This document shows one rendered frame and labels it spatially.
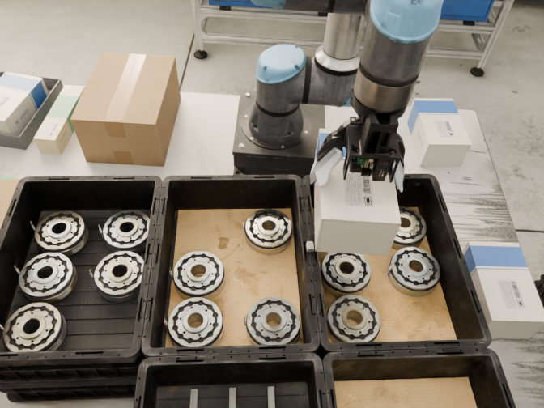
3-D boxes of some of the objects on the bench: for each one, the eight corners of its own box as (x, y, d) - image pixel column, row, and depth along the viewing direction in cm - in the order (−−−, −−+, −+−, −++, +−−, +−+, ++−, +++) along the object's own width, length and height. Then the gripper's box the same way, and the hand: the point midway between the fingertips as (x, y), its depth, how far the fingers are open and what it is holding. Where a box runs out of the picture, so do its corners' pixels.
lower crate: (53, 237, 120) (37, 208, 110) (175, 235, 121) (169, 206, 112) (6, 405, 95) (-21, 384, 85) (159, 399, 97) (150, 379, 87)
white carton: (405, 120, 152) (414, 97, 145) (443, 121, 153) (452, 98, 146) (419, 166, 140) (429, 144, 133) (460, 167, 141) (471, 144, 134)
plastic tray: (6, 83, 156) (0, 70, 152) (65, 91, 155) (61, 78, 151) (-40, 140, 139) (-49, 127, 135) (26, 150, 138) (19, 137, 134)
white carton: (455, 261, 120) (468, 240, 113) (503, 262, 120) (518, 242, 113) (476, 337, 107) (491, 320, 100) (529, 339, 108) (548, 321, 101)
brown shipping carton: (112, 95, 155) (100, 51, 142) (180, 99, 155) (175, 56, 142) (86, 162, 136) (70, 119, 123) (163, 167, 136) (155, 124, 123)
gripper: (308, 117, 60) (295, 213, 76) (461, 126, 60) (417, 220, 76) (308, 74, 66) (296, 172, 81) (449, 83, 66) (410, 179, 81)
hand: (354, 182), depth 81 cm, fingers closed on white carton, 13 cm apart
